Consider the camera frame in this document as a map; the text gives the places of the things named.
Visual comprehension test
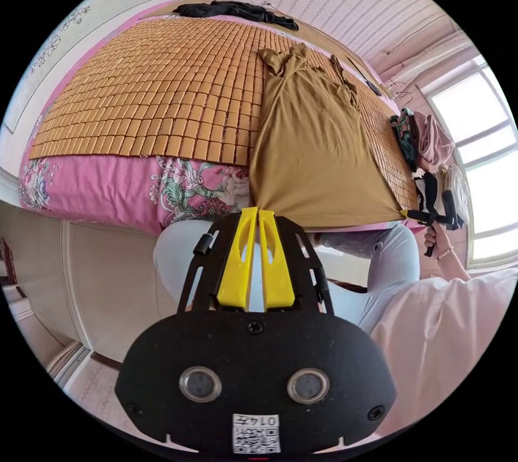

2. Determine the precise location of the person's right forearm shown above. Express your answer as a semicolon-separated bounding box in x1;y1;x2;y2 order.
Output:
436;244;473;283

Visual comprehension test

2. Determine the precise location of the white cupboard with flower print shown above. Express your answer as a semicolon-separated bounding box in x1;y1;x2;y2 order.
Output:
0;0;190;135

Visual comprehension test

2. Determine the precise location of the bed with woven mat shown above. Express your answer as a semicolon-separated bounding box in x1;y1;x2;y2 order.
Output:
17;0;422;234

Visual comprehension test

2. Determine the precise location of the person's body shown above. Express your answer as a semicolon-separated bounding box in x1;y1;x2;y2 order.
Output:
153;219;518;438

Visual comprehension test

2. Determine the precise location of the black garment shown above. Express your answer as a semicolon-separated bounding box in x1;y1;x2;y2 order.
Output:
173;0;300;32

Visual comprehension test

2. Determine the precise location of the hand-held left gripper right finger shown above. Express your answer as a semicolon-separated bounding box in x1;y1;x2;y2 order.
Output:
258;209;296;312

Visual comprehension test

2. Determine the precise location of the window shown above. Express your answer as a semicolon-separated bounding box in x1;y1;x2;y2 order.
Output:
419;55;518;271

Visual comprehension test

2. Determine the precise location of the brown long sleeve shirt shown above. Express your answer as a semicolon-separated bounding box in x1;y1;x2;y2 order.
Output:
248;42;406;228

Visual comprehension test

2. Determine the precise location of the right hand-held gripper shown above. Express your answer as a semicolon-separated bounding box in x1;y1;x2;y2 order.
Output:
399;207;466;259

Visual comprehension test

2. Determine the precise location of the pile of clothes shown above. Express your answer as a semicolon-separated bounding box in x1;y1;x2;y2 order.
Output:
390;107;471;228

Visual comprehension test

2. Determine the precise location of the person's right hand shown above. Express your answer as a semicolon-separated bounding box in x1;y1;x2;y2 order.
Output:
424;223;452;260

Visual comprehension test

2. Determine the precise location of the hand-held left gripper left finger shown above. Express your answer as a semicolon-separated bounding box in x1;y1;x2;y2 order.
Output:
216;206;259;312

